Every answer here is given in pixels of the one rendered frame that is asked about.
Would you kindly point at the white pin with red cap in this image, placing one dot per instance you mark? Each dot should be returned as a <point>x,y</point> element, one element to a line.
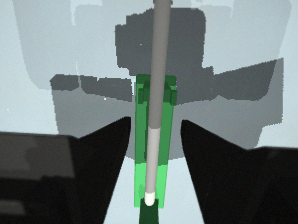
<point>161,22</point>

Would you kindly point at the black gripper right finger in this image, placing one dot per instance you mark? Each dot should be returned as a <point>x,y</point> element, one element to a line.
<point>230,181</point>

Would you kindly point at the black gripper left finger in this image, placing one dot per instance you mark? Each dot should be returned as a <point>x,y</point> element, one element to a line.
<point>88,167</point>

